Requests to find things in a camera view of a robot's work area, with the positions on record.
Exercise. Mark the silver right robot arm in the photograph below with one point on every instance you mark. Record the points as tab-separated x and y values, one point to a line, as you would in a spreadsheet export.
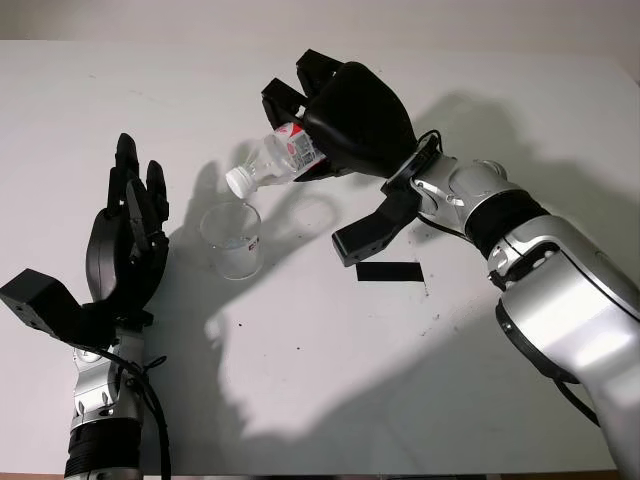
560	270

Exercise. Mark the clear plastic water bottle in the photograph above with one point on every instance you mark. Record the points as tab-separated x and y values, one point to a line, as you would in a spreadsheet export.
272	160

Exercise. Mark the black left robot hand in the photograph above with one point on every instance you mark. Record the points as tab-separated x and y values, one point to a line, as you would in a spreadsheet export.
112	260

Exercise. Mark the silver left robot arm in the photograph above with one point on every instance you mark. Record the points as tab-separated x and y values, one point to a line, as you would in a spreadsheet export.
105	400

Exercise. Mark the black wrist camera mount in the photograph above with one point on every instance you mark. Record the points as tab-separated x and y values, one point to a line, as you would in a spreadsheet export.
367	235
35	300

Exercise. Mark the black tape strip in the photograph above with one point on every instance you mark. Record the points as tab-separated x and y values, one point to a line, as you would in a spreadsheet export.
390	272

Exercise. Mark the clear glass cup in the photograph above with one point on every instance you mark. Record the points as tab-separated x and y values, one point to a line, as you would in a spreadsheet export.
232	250

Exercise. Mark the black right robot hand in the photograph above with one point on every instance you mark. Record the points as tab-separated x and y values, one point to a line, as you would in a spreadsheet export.
360	120

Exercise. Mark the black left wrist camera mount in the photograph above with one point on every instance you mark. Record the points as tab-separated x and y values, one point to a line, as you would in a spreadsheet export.
35	300

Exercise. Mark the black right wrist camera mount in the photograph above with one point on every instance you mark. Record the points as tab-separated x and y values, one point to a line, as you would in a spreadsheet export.
367	235

